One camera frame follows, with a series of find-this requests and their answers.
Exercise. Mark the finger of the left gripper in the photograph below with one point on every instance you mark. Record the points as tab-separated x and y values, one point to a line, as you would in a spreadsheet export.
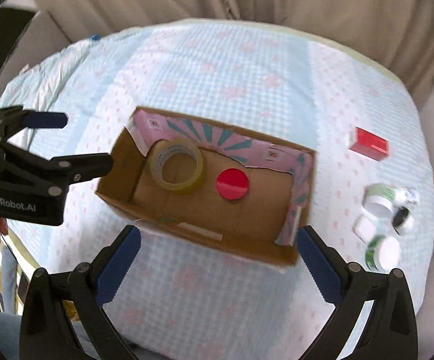
15	119
83	167

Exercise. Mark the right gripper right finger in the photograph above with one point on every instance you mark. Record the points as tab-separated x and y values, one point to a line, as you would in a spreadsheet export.
390	331

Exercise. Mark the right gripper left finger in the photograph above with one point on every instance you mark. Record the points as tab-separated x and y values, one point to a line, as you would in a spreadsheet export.
46	331

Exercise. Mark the red Marubi box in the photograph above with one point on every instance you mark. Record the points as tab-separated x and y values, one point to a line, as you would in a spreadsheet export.
368	144

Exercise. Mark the white bottle blue label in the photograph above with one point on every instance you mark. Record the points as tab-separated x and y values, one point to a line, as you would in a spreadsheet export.
405	196

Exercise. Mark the green jar white lid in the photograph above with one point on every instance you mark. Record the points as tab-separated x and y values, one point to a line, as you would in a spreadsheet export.
382	253

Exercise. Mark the white crumpled blanket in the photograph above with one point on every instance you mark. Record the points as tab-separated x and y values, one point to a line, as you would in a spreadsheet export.
38	87

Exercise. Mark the clear tape roll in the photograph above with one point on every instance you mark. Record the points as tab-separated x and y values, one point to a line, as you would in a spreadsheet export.
177	166

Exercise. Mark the grey headboard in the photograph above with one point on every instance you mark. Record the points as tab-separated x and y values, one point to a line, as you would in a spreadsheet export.
43	37

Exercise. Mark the small white black bottle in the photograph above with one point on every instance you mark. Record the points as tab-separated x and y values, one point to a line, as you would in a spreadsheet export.
403	224

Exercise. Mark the blue item at bedhead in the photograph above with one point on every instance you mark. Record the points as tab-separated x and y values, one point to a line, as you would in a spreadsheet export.
95	38

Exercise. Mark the green label white jar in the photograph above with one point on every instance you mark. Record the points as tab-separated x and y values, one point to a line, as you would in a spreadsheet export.
378	200

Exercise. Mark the red round lid jar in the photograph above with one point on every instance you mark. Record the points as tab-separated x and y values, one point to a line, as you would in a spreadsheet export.
232	184

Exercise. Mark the cardboard box pink lining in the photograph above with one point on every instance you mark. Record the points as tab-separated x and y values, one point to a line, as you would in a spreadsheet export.
262	226

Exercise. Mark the beige curtain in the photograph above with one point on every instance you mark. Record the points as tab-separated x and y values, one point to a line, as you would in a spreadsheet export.
398	34

